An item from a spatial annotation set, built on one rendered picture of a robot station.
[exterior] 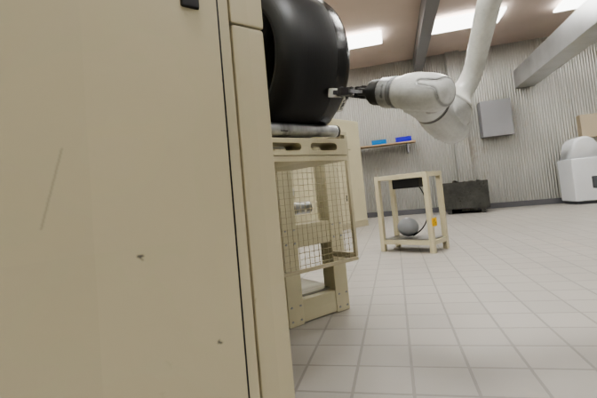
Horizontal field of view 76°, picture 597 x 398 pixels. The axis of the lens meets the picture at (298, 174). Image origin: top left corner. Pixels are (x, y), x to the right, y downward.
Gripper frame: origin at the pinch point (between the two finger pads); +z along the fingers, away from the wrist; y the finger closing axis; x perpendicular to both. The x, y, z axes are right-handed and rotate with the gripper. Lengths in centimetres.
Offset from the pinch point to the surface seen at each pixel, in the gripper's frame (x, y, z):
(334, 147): 18.6, -5.9, 5.3
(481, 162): 86, -762, 344
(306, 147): 18.8, 8.2, 3.9
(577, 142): 26, -815, 182
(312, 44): -14.3, 9.2, 3.0
